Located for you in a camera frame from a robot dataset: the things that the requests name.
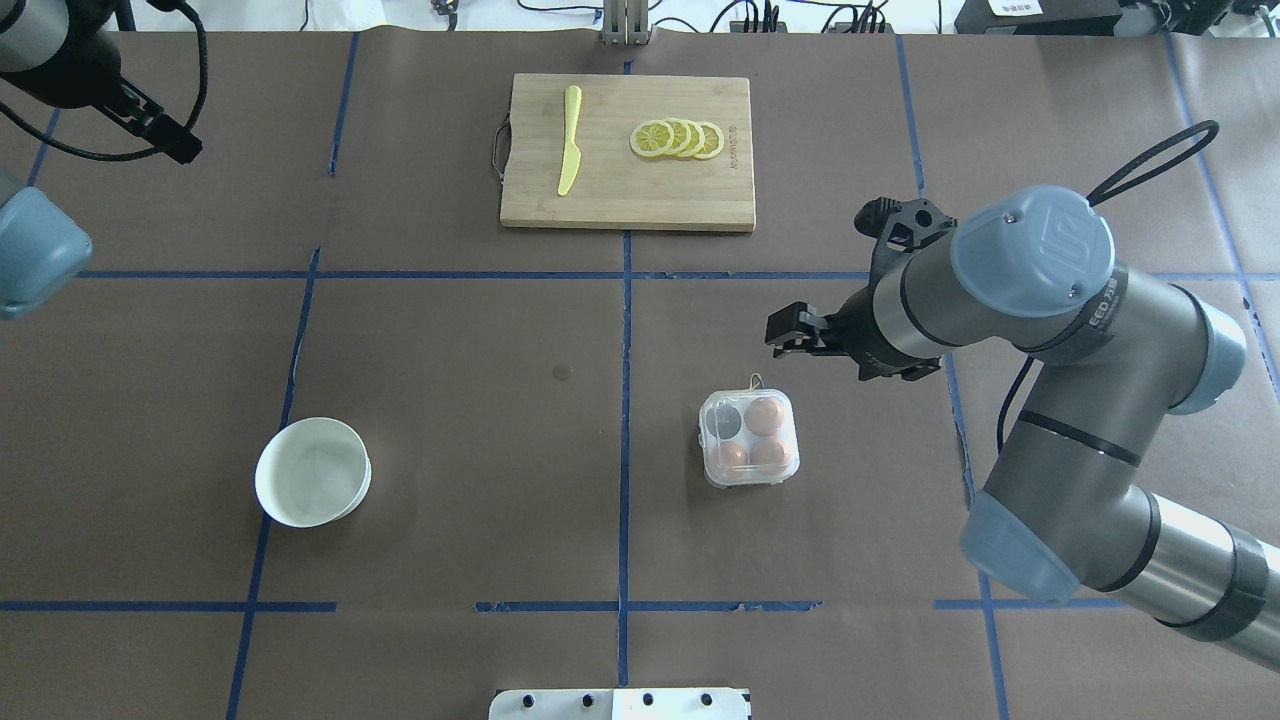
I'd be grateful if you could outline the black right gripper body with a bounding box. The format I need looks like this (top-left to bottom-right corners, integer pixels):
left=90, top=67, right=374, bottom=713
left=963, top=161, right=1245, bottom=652
left=820, top=197, right=957, bottom=382

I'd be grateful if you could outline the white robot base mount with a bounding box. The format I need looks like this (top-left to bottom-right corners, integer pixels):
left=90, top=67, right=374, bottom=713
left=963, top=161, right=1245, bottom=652
left=488, top=687, right=754, bottom=719

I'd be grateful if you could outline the brown egg in box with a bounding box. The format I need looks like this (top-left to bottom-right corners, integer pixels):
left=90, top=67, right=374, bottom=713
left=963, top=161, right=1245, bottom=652
left=744, top=396, right=787, bottom=437
left=749, top=437, right=792, bottom=475

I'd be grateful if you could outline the bamboo cutting board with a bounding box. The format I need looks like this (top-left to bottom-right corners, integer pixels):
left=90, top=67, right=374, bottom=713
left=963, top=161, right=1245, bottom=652
left=500, top=73, right=756, bottom=233

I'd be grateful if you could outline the aluminium frame post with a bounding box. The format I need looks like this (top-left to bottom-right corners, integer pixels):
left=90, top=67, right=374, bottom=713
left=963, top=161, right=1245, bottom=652
left=600, top=0, right=652, bottom=47

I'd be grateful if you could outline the brown egg from bowl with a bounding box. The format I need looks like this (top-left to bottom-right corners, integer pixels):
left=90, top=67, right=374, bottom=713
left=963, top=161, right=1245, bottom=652
left=713, top=441, right=750, bottom=478

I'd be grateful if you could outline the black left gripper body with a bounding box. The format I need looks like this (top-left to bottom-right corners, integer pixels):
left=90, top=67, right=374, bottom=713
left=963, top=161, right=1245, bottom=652
left=95, top=79, right=204, bottom=164

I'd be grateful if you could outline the yellow plastic knife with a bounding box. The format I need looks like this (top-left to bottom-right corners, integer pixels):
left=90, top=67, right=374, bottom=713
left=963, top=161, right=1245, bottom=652
left=557, top=85, right=582, bottom=197

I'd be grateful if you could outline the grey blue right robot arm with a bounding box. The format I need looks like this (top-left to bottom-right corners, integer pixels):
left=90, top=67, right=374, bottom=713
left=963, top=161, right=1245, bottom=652
left=764, top=120, right=1279, bottom=670

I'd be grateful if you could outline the white round bowl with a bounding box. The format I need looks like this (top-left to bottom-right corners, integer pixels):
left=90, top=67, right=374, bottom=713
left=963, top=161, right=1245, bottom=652
left=253, top=416, right=372, bottom=529

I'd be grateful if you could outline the clear plastic egg box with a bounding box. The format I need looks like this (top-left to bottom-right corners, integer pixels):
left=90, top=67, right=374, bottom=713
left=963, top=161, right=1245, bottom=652
left=698, top=388, right=801, bottom=489

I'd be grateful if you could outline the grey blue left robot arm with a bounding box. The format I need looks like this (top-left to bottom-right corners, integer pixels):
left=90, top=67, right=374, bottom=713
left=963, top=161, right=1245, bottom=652
left=1, top=1, right=209, bottom=322

